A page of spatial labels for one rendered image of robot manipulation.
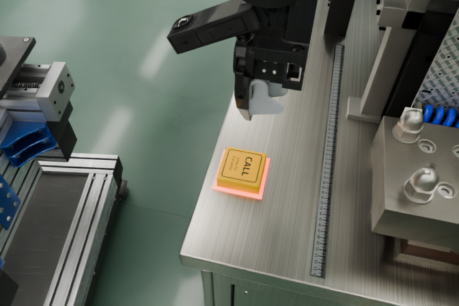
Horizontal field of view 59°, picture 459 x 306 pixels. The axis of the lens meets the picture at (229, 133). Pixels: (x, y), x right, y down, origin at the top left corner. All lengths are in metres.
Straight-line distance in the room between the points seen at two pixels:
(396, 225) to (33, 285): 1.15
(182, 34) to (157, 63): 1.87
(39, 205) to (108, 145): 0.51
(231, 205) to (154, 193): 1.12
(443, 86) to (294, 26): 0.28
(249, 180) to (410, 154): 0.24
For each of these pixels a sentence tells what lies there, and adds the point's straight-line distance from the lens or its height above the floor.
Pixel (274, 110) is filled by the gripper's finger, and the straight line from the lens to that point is 0.52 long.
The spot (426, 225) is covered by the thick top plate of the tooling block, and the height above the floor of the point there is 1.01.
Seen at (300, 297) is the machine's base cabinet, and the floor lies 0.84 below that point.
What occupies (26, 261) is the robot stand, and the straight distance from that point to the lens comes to 1.50.
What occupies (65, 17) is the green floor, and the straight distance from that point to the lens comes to 2.86.
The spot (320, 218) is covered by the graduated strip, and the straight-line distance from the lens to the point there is 0.65.
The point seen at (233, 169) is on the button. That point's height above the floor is 0.92.
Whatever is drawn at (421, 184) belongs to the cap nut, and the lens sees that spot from 0.52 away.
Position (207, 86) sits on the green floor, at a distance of 2.16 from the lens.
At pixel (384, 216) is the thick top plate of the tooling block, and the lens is 0.54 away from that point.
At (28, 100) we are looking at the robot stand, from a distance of 1.11.
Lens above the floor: 1.46
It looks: 49 degrees down
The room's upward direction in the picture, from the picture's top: straight up
